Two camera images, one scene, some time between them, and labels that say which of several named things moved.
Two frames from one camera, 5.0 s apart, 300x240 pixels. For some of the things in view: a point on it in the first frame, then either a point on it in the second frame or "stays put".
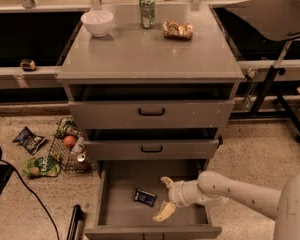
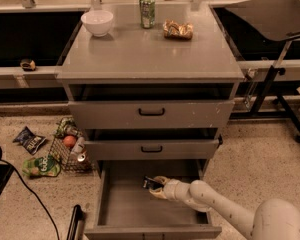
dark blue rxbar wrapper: [145, 197] → [151, 183]
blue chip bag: [29, 140] stays put
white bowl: [98, 22] stays put
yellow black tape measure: [28, 65] stays put
